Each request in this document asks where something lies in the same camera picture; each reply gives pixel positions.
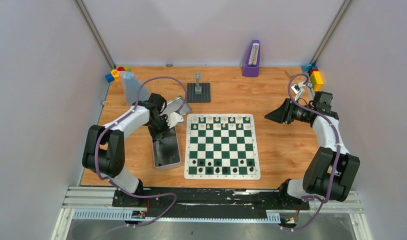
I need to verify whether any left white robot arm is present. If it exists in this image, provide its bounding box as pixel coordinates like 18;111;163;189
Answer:
82;93;170;207

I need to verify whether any yellow toy block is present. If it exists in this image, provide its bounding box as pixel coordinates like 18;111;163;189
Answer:
310;70;324;92

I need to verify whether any colourful toy blocks left corner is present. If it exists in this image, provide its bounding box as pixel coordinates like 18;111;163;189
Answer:
104;66;131;83

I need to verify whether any translucent blue plastic container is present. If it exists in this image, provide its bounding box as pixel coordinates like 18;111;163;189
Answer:
119;71;151;106

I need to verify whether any purple metronome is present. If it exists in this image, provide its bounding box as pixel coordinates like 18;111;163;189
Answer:
241;40;261;78

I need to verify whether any metal tin lid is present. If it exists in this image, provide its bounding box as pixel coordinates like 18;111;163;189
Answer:
162;96;192;116

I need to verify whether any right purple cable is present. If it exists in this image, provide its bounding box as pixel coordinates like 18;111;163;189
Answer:
278;73;341;232

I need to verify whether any green white chess mat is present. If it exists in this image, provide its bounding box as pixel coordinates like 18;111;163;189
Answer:
184;113;261;180

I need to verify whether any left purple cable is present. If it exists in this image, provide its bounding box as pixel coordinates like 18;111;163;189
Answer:
67;76;188;240

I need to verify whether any dark grey lego baseplate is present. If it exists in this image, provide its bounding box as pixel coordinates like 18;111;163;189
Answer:
186;83;211;103

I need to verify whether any purple cable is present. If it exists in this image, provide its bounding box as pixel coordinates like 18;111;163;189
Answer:
278;73;341;232
67;76;188;240

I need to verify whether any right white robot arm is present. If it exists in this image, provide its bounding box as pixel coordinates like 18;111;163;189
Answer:
264;91;360;209

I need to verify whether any metal tin with black pieces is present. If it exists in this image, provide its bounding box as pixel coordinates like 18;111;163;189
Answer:
152;128;182;171

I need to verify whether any grey lego tower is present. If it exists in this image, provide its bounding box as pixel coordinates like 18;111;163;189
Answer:
194;73;202;95

